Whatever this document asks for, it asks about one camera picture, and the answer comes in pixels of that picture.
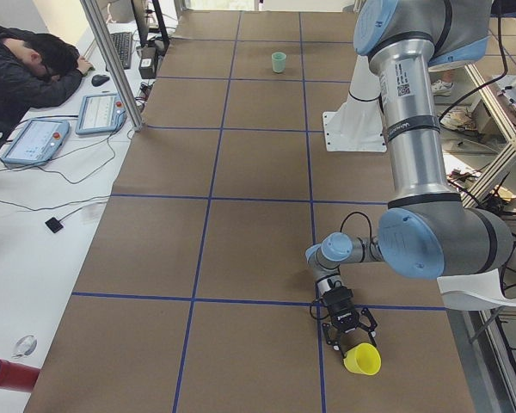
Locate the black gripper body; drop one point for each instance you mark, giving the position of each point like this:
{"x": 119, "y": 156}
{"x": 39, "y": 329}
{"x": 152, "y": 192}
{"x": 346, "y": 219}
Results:
{"x": 343, "y": 314}

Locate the red cylinder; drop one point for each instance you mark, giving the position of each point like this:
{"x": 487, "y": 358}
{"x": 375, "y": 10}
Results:
{"x": 17, "y": 377}

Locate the black keyboard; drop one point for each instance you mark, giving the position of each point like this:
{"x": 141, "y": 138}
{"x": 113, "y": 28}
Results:
{"x": 122, "y": 42}

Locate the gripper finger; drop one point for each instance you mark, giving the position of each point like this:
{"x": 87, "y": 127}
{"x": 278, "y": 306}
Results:
{"x": 333, "y": 338}
{"x": 368, "y": 323}

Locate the white curved shell piece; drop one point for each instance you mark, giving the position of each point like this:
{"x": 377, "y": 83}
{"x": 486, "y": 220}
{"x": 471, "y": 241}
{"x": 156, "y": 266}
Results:
{"x": 473, "y": 292}

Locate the small black square puck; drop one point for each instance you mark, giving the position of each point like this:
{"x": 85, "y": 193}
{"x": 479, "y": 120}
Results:
{"x": 54, "y": 225}

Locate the person in black jacket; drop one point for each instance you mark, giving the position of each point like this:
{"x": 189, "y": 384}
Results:
{"x": 36, "y": 71}

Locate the black box with label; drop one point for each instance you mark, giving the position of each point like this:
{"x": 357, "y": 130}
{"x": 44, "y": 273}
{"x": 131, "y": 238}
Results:
{"x": 148, "y": 62}

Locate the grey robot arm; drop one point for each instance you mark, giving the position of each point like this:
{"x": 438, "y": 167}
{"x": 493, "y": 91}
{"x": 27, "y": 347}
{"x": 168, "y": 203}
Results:
{"x": 426, "y": 231}

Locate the black computer monitor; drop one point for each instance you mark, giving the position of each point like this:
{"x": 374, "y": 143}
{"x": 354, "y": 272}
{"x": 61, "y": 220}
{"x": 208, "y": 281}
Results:
{"x": 142, "y": 15}

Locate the yellow plastic cup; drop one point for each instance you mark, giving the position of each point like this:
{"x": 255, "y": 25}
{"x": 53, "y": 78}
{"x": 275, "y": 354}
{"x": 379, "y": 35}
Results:
{"x": 363, "y": 359}

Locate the blue teach pendant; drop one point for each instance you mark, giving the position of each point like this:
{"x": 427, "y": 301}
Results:
{"x": 37, "y": 142}
{"x": 101, "y": 113}

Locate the white central pedestal column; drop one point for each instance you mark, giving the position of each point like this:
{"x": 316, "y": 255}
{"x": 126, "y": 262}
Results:
{"x": 356, "y": 126}

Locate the black computer mouse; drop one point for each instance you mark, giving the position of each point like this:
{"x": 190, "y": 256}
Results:
{"x": 98, "y": 80}

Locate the clear plastic lid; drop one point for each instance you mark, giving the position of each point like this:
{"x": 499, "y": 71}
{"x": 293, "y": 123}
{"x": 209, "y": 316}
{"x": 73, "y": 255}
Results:
{"x": 25, "y": 346}

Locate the green plastic cup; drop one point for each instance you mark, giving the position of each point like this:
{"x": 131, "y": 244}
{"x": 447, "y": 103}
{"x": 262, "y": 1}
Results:
{"x": 278, "y": 60}

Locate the near blue teach pendant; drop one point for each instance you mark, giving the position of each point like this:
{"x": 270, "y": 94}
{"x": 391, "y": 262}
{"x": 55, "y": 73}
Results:
{"x": 37, "y": 142}

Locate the aluminium frame post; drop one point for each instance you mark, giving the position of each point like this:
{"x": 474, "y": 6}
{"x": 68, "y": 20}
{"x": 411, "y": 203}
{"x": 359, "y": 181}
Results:
{"x": 106, "y": 46}

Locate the far blue teach pendant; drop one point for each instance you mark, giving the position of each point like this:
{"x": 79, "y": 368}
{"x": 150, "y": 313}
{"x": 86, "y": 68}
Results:
{"x": 101, "y": 113}

